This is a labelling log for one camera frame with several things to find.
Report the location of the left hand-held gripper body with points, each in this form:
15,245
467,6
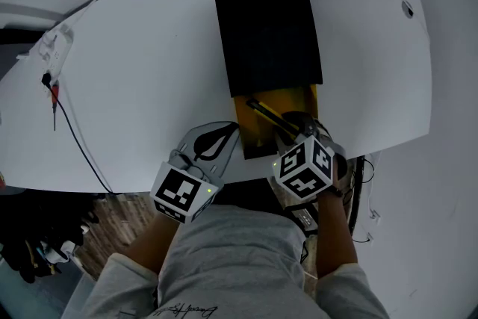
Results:
179,190

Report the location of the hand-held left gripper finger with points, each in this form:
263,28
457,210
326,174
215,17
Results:
228,155
188,142

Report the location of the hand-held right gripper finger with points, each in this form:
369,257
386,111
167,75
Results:
284,143
297,119

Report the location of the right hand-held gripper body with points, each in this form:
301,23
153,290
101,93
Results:
304,168

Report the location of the black and gold pen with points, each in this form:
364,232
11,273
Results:
267,112

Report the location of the person's right forearm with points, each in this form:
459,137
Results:
336,239

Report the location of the person's left forearm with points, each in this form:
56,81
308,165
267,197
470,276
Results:
149,244

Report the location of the person's right hand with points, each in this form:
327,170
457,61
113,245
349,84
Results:
340,168

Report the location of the black waist device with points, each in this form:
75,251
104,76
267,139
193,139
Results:
303,218

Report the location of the black baseboard strip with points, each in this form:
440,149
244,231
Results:
356,198

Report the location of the person's grey shirt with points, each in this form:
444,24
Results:
235,265

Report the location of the white item in bag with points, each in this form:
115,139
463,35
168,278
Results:
59,252

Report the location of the black bag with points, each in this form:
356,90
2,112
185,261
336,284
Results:
37,220

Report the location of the white power strip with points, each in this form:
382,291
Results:
56,48

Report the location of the red object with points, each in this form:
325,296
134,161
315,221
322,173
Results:
2,181

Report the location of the short dark desk divider panel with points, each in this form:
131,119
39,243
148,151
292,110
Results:
22,36

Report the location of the white wall outlet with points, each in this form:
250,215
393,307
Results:
375,216
369,238

